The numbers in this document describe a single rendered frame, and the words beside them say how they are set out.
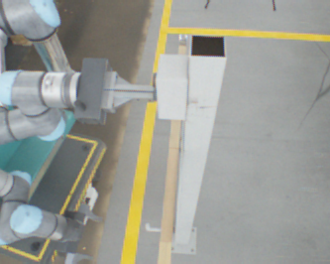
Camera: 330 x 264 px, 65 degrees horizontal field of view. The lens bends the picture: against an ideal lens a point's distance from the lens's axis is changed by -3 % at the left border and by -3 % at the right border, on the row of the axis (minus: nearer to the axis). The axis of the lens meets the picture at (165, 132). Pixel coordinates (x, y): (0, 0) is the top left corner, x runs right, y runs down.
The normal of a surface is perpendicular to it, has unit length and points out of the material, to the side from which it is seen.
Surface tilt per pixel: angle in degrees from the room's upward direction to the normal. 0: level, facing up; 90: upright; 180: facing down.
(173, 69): 0
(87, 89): 22
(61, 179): 0
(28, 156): 0
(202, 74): 90
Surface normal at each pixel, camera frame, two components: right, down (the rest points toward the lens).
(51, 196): -0.02, -0.58
